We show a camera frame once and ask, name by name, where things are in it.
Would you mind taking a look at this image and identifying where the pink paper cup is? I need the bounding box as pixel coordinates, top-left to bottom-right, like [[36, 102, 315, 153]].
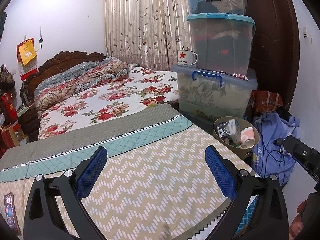
[[239, 127, 255, 148]]

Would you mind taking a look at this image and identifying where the white tissue pack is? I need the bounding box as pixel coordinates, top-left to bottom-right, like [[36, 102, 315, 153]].
[[229, 119, 241, 145]]

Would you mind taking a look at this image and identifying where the blue milk carton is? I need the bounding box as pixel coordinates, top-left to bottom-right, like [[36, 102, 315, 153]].
[[216, 122, 231, 139]]

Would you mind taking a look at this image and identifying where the beige trash bin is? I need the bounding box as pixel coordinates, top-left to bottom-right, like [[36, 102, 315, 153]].
[[213, 116, 260, 160]]

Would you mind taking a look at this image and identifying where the person's right hand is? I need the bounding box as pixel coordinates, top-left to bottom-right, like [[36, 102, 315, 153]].
[[289, 200, 307, 240]]

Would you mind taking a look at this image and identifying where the smartphone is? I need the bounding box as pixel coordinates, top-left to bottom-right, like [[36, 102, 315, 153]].
[[4, 192, 21, 236]]

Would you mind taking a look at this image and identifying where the blue cloth bag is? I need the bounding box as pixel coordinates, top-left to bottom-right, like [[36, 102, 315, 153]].
[[252, 111, 300, 186]]

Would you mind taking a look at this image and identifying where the red orange gift bag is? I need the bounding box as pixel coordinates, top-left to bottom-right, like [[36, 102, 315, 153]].
[[251, 90, 284, 113]]

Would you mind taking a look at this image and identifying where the brown wooden door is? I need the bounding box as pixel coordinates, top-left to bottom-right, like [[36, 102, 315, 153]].
[[246, 0, 300, 108]]

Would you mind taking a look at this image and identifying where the zigzag patterned blanket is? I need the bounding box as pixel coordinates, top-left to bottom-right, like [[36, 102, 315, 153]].
[[1, 104, 249, 239]]

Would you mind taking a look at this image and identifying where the teal lid storage box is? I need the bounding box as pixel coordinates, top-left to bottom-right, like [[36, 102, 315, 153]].
[[187, 13, 255, 75]]

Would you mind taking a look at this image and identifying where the brown handbag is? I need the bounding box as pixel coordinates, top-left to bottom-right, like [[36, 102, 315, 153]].
[[0, 64, 15, 91]]

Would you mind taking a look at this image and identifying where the patchwork quilt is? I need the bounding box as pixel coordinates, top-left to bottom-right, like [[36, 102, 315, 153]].
[[34, 57, 130, 113]]

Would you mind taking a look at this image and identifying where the white enamel mug red star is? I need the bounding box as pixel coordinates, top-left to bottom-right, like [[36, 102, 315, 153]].
[[177, 50, 199, 67]]

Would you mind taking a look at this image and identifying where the carved wooden headboard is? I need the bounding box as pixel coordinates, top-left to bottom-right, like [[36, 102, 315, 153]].
[[18, 51, 106, 142]]

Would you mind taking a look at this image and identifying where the floral bed sheet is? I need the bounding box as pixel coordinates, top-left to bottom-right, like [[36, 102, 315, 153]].
[[38, 67, 178, 140]]

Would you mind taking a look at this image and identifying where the yellow paper bag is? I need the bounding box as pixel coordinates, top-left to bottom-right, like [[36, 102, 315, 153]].
[[17, 38, 36, 66]]

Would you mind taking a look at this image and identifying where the hanging key ornament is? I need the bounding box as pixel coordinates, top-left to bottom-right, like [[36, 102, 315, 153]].
[[39, 28, 43, 49]]

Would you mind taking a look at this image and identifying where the floral curtain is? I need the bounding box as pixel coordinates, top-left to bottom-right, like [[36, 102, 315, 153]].
[[104, 0, 191, 71]]

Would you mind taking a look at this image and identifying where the black cable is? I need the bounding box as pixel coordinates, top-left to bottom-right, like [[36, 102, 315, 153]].
[[256, 112, 291, 188]]

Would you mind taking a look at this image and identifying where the clear storage box blue handle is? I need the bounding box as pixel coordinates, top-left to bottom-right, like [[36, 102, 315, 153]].
[[171, 65, 258, 121]]

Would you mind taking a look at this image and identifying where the red wall calendar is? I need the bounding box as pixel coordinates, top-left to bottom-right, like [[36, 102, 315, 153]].
[[16, 39, 37, 81]]

